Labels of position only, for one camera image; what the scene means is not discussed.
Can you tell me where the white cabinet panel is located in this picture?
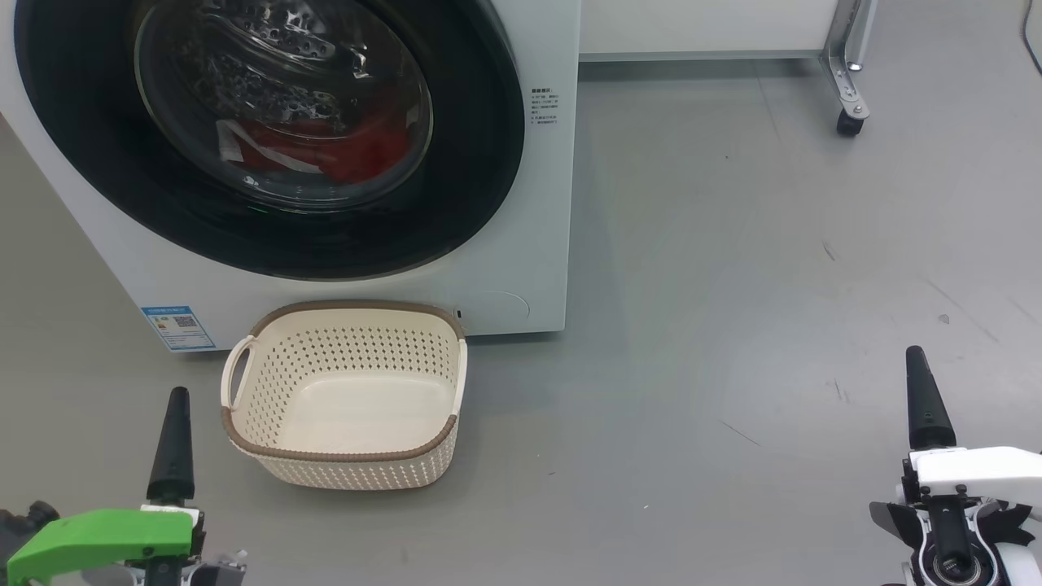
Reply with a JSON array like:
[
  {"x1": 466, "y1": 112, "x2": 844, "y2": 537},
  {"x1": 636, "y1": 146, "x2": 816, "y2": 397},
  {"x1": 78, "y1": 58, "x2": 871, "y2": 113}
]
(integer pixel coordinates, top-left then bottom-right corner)
[{"x1": 580, "y1": 0, "x2": 843, "y2": 62}]

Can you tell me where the black round glass washer door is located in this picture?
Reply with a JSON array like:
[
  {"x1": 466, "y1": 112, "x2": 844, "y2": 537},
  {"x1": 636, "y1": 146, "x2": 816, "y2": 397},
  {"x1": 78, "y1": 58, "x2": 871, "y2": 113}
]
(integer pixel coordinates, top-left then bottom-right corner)
[{"x1": 14, "y1": 0, "x2": 526, "y2": 282}]

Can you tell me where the blue energy label sticker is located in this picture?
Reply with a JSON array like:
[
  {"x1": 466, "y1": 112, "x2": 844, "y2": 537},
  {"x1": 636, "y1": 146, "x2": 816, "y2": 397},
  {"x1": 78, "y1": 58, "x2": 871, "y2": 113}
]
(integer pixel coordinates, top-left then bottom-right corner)
[{"x1": 141, "y1": 305, "x2": 217, "y2": 352}]

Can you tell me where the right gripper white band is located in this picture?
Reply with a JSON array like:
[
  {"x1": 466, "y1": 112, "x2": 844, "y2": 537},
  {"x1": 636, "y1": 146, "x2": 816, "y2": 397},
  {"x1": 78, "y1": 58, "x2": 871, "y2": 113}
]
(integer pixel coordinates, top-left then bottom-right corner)
[{"x1": 869, "y1": 346, "x2": 1042, "y2": 586}]

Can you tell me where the thin black floor cable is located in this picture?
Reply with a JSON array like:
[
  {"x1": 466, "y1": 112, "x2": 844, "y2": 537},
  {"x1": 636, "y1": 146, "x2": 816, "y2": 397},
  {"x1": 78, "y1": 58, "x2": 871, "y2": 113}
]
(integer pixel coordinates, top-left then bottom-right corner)
[{"x1": 1024, "y1": 0, "x2": 1042, "y2": 78}]

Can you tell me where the white front-load washing machine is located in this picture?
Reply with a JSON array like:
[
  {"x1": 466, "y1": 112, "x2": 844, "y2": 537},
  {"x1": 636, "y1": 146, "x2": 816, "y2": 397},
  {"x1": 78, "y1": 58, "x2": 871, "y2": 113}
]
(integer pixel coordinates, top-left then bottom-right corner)
[{"x1": 0, "y1": 0, "x2": 582, "y2": 352}]

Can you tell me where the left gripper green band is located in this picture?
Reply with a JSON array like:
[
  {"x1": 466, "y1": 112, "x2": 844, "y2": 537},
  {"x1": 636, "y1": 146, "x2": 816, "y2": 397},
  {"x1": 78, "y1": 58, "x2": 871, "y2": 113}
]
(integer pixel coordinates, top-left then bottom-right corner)
[{"x1": 7, "y1": 387, "x2": 245, "y2": 586}]

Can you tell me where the silver metal cabinet leg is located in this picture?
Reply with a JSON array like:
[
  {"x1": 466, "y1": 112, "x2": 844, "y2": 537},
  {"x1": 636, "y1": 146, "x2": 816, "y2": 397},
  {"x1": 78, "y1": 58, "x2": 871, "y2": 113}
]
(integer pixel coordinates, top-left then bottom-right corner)
[{"x1": 820, "y1": 0, "x2": 880, "y2": 121}]

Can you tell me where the cream perforated laundry basket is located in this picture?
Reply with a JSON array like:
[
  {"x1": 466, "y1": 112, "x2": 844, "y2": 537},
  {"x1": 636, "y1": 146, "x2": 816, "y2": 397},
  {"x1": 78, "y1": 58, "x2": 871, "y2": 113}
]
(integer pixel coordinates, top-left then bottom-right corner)
[{"x1": 220, "y1": 300, "x2": 469, "y2": 491}]

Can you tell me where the red garment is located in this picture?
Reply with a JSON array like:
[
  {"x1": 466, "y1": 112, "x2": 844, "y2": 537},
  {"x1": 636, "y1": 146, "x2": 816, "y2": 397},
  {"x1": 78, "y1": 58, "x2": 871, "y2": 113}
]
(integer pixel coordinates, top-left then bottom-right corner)
[{"x1": 218, "y1": 90, "x2": 416, "y2": 186}]

